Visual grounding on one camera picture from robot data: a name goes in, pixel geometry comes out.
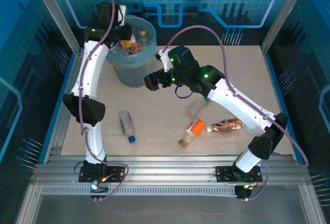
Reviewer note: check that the clear bottle white cap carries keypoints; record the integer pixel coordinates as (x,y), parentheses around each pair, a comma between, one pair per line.
(132,42)

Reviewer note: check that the clear bottle red cap red label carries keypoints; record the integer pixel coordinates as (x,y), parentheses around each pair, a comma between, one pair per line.
(131,51)

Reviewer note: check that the yellow-capped bottle pink label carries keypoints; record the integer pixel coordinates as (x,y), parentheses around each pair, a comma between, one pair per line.
(143,39)

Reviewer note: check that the plain clear plastic bottle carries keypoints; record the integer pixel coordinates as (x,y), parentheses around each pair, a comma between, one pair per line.
(196,108)

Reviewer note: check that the bottle orange label brown cap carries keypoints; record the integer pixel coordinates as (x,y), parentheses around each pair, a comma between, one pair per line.
(197,127)

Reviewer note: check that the bottle copper foil label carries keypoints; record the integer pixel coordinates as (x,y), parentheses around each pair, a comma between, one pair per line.
(228,125)

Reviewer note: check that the clear bottle blue cap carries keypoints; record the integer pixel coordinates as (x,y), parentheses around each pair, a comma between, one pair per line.
(126,124)

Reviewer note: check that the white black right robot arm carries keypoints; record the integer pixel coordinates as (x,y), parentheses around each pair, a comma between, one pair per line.
(239,105)

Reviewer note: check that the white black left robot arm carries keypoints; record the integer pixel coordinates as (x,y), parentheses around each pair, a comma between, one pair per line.
(89,66)

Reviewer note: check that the blue table edge strip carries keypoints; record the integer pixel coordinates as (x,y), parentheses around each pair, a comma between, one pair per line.
(66,79)
(281,102)

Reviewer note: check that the blue printed side panel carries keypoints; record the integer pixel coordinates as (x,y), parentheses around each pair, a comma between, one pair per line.
(312,66)
(18,66)

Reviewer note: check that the black connector box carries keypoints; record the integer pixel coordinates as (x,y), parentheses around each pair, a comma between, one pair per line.
(243,191)

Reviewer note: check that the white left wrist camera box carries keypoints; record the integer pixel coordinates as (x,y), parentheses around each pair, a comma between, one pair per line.
(123,12)

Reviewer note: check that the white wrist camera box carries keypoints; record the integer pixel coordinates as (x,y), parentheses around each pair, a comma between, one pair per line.
(123,12)
(163,58)

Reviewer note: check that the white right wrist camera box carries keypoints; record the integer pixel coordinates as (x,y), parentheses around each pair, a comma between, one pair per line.
(163,58)

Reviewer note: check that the aluminium frame post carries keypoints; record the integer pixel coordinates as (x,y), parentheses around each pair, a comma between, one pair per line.
(55,15)
(283,12)

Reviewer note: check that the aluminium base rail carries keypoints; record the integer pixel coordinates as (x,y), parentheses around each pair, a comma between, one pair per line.
(167,167)

